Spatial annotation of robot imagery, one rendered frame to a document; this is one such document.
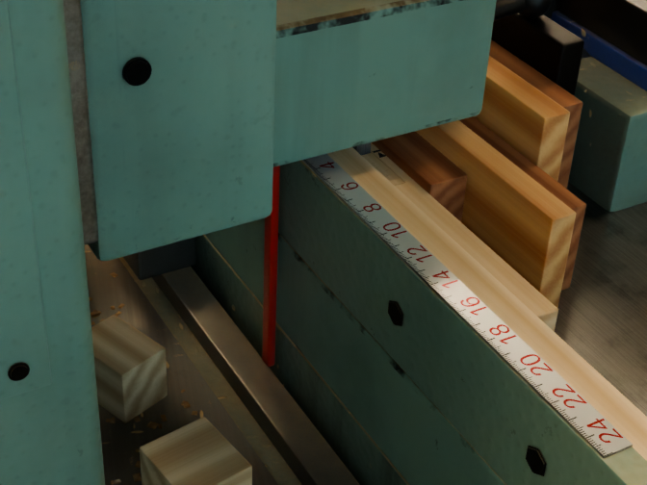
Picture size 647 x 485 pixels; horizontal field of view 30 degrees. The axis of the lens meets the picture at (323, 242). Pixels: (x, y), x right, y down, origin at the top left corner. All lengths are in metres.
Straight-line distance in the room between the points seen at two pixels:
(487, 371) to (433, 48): 0.17
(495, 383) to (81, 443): 0.16
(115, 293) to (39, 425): 0.28
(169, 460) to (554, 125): 0.24
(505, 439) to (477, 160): 0.16
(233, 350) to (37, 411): 0.23
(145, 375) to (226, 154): 0.20
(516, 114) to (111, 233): 0.22
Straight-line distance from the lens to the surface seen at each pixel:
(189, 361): 0.70
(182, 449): 0.59
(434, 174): 0.59
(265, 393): 0.65
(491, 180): 0.58
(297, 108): 0.54
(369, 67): 0.55
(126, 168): 0.47
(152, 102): 0.46
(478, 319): 0.49
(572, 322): 0.59
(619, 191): 0.66
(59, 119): 0.40
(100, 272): 0.77
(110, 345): 0.66
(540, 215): 0.56
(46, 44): 0.39
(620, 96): 0.66
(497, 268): 0.54
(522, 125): 0.61
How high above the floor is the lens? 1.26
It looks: 35 degrees down
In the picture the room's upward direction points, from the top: 3 degrees clockwise
